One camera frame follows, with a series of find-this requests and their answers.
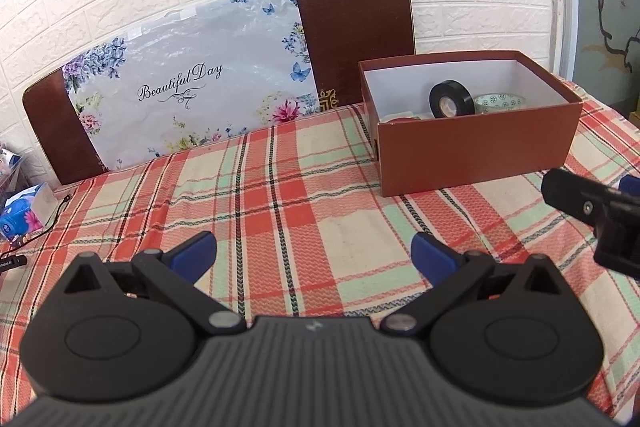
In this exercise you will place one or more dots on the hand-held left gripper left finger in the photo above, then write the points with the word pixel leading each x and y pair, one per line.
pixel 195 252

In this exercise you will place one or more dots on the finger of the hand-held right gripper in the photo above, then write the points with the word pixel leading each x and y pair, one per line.
pixel 631 186
pixel 575 197

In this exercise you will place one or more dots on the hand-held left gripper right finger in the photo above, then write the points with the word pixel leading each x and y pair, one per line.
pixel 432 254

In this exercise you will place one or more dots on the brown cardboard box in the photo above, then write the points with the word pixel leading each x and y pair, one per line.
pixel 475 152

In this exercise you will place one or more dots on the clear printed tape roll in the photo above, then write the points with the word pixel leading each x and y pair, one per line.
pixel 500 103

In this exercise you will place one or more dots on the red tape roll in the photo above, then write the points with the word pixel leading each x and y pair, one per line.
pixel 405 120

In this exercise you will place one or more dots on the black tape roll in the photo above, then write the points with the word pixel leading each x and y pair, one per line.
pixel 442 94

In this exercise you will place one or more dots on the plaid blanket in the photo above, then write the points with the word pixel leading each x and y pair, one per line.
pixel 300 217

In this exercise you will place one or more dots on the blue tissue pack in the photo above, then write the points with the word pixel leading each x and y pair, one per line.
pixel 25 214

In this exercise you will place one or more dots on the floral plastic sheet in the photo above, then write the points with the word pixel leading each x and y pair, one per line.
pixel 200 72

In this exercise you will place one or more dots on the clear container of packets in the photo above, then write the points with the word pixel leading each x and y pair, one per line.
pixel 9 172

